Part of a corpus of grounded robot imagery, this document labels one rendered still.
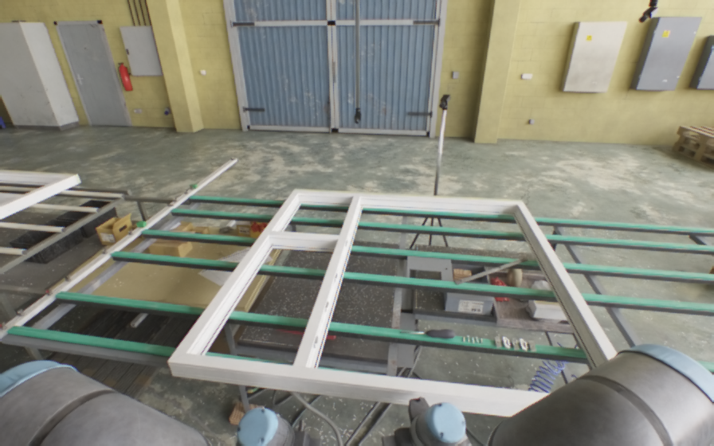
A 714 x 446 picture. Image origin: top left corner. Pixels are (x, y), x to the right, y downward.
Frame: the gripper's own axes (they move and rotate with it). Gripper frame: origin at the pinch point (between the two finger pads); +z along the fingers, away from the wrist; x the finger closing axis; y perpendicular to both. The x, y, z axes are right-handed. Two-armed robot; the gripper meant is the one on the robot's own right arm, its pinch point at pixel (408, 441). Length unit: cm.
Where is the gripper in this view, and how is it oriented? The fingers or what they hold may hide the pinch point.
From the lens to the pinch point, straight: 132.2
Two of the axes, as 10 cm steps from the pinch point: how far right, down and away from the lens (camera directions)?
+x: 9.8, 0.1, 2.2
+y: 1.3, 7.8, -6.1
